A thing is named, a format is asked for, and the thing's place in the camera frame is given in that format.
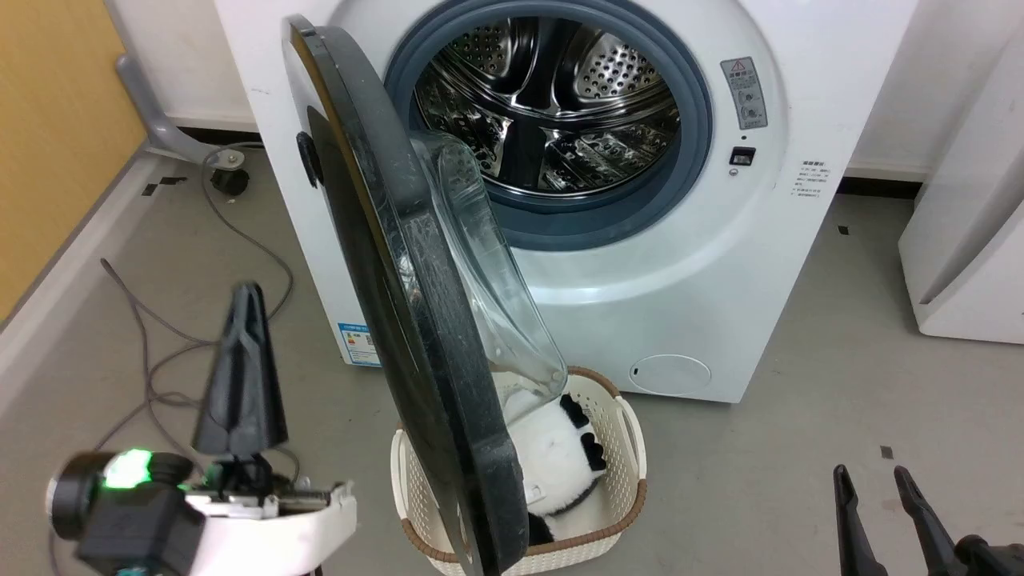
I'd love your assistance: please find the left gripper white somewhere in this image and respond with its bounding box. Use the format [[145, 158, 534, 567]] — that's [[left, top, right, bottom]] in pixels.
[[46, 282, 358, 576]]

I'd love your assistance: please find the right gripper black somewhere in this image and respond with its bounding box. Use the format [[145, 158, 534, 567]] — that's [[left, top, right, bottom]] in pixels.
[[832, 463, 1024, 576]]

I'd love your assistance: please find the black round washer door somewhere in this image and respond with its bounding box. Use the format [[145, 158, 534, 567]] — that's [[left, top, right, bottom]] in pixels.
[[282, 14, 569, 576]]

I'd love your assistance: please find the white front-load washing machine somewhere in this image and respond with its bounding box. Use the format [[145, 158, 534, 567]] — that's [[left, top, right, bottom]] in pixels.
[[214, 0, 919, 403]]

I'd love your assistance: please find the grey rubber door gasket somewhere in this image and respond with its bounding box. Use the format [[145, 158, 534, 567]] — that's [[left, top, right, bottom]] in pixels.
[[384, 0, 714, 253]]

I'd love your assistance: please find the blue energy label sticker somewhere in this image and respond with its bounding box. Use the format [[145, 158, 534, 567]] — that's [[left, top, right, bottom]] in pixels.
[[337, 322, 382, 368]]

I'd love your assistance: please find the black round floor foot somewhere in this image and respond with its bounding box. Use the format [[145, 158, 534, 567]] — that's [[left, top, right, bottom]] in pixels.
[[210, 166, 251, 198]]

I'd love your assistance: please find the round white filter cover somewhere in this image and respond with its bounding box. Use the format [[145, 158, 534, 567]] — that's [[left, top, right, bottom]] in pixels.
[[629, 354, 712, 397]]

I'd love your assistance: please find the cream plastic laundry basket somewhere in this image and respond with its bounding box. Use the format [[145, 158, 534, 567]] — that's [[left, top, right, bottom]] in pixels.
[[390, 366, 648, 576]]

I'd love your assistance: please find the wooden panel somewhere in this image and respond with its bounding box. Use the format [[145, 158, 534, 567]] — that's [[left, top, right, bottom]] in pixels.
[[0, 0, 150, 322]]

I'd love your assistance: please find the black and white panda plush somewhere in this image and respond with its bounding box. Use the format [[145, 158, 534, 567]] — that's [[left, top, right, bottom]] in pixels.
[[502, 392, 610, 546]]

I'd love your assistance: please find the small printed text label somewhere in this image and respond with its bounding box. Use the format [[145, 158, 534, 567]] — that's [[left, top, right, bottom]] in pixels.
[[792, 159, 834, 202]]

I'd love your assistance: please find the steel perforated washer drum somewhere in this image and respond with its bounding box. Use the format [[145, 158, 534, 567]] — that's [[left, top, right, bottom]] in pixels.
[[412, 16, 682, 198]]

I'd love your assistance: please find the grey warning sticker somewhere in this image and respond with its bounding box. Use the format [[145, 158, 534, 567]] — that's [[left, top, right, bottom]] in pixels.
[[720, 56, 769, 131]]

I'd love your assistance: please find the thin grey floor cable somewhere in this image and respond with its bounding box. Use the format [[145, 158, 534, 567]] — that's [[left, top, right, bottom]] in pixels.
[[94, 258, 218, 465], [200, 142, 296, 322]]

